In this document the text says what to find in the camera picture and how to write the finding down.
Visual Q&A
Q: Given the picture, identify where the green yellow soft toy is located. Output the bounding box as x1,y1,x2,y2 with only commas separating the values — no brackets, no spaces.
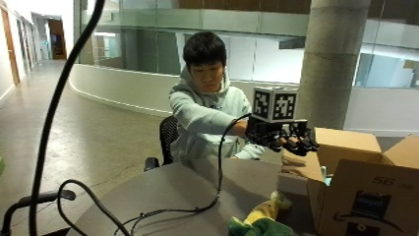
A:
227,191,296,236

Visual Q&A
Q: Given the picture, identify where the black chair armrest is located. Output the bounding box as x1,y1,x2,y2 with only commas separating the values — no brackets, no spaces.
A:
0,189,78,236

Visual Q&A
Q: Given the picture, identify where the white marker cube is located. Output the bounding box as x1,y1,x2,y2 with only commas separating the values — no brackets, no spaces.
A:
252,86,299,124

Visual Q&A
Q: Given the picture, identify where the thin black glove cable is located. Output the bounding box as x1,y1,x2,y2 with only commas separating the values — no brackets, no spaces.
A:
115,112,253,236

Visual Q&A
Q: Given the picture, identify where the brown cardboard box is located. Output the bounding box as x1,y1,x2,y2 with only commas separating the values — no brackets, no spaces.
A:
279,127,419,236

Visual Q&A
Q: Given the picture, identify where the thick black cable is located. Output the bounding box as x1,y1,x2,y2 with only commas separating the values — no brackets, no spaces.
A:
29,0,132,236

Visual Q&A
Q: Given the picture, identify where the the person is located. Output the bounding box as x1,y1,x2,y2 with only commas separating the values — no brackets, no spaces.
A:
168,30,268,162

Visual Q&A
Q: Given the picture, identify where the grey concrete pillar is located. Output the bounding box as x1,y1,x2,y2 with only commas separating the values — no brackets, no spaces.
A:
295,0,373,131

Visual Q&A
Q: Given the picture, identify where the black office chair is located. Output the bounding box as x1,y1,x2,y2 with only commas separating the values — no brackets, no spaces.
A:
144,115,180,173

